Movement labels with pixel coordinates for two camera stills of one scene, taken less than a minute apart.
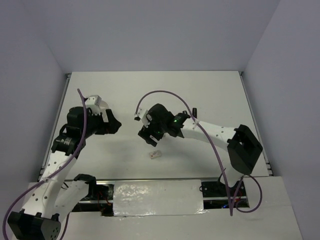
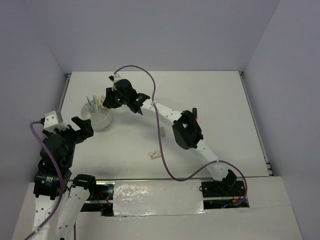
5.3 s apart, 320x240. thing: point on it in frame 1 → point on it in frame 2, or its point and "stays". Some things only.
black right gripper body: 157,129 → 114,98
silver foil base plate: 158,198 stays
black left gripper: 111,127 → 86,131
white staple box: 155,154 stays
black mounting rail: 215,194 stays
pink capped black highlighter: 194,112 stays
